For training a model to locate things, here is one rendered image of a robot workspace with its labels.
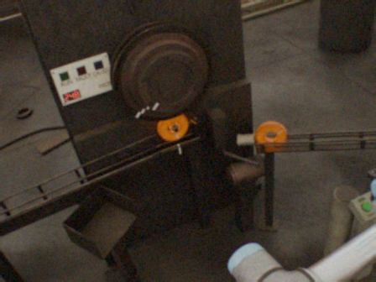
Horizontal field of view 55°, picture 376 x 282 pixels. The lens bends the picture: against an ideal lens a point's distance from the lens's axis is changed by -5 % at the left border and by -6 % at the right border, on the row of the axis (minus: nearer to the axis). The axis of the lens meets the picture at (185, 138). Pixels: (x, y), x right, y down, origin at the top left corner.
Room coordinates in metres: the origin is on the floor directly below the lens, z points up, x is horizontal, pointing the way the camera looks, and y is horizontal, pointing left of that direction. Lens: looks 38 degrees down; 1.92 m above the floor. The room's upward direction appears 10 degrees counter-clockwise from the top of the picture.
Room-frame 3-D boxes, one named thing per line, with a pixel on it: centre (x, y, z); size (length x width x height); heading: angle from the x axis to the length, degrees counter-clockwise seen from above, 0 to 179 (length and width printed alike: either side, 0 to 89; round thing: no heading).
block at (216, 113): (1.62, -0.18, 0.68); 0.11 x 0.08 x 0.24; 15
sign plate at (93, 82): (1.56, 0.40, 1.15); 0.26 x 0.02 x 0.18; 105
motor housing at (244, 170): (1.50, -0.31, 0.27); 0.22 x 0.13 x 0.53; 105
